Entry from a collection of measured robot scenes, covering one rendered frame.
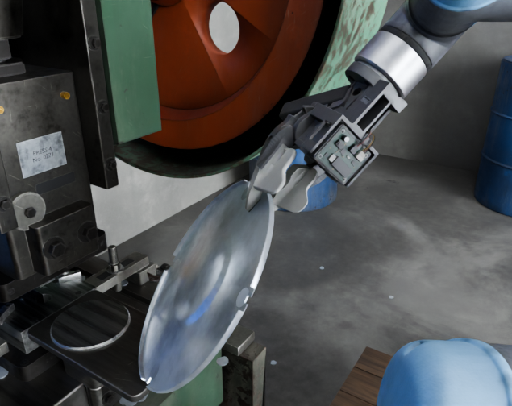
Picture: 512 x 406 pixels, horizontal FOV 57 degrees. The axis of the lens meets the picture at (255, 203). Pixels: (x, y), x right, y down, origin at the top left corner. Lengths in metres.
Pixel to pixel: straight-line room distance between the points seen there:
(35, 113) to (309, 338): 1.50
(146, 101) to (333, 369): 1.33
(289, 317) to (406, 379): 1.76
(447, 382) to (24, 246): 0.61
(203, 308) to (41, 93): 0.37
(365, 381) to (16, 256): 0.92
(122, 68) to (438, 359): 0.60
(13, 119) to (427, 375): 0.59
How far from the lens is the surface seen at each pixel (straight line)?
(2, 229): 0.70
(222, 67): 0.94
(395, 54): 0.56
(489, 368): 0.31
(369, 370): 1.38
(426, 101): 3.86
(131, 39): 0.77
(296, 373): 1.84
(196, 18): 0.96
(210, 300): 0.57
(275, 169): 0.56
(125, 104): 0.77
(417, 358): 0.32
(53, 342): 0.83
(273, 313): 2.09
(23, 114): 0.72
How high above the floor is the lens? 1.29
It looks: 25 degrees down
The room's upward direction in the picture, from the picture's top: straight up
